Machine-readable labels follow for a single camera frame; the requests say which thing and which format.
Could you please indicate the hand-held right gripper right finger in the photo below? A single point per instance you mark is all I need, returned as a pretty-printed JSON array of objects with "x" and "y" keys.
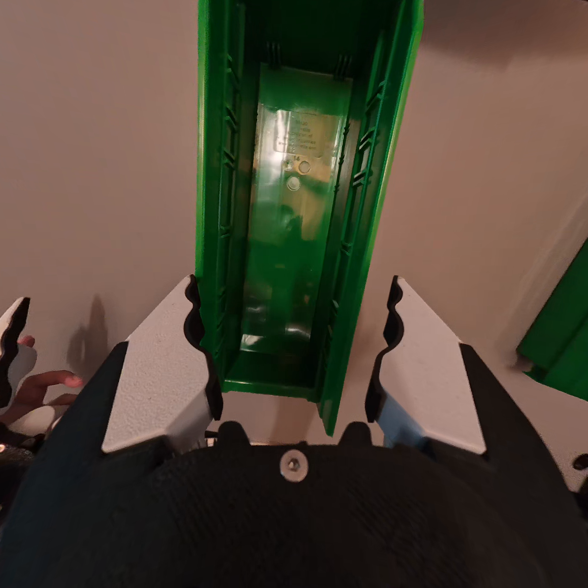
[{"x": 427, "y": 367}]

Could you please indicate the green plastic bin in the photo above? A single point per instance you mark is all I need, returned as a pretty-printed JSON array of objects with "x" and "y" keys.
[
  {"x": 294, "y": 252},
  {"x": 560, "y": 330}
]

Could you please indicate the black round knob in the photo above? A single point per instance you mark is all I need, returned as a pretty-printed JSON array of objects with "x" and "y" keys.
[{"x": 581, "y": 463}]

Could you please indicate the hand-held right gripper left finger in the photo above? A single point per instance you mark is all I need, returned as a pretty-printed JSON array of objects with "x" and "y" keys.
[{"x": 156, "y": 367}]

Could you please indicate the person's left hand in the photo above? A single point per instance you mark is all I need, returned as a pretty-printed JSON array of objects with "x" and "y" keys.
[{"x": 46, "y": 381}]

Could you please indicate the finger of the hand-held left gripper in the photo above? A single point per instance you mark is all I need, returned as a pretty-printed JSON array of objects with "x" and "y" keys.
[
  {"x": 7, "y": 317},
  {"x": 32, "y": 420}
]

